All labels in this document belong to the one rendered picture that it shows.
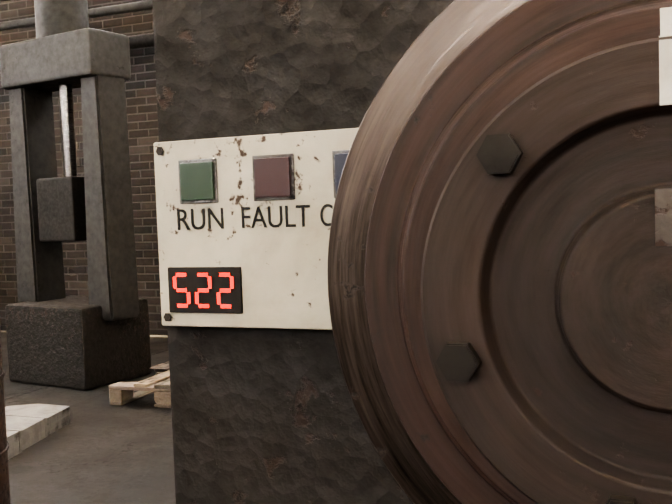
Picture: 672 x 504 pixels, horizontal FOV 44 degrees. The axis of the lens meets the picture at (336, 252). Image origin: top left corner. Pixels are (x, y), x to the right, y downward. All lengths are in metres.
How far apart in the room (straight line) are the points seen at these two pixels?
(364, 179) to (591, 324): 0.21
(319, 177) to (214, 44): 0.18
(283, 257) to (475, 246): 0.32
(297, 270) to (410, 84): 0.25
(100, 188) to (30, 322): 1.08
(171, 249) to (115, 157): 5.13
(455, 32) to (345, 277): 0.19
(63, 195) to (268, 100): 5.35
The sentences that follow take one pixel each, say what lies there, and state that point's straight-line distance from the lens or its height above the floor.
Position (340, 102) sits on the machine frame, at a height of 1.27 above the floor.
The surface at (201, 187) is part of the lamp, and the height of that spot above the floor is 1.19.
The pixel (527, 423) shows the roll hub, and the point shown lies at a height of 1.04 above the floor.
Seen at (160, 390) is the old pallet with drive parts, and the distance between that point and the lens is 5.21.
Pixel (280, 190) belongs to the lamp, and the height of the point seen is 1.19.
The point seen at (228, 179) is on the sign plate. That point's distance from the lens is 0.80.
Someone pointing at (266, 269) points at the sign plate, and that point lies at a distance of 0.79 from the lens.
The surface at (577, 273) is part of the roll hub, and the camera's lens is 0.48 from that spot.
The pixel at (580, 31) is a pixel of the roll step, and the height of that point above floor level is 1.27.
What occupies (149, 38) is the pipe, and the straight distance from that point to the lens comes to 7.82.
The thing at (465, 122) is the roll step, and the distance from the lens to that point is 0.54.
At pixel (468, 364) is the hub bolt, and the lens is 0.50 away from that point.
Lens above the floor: 1.17
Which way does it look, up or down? 3 degrees down
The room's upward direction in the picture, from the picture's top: 2 degrees counter-clockwise
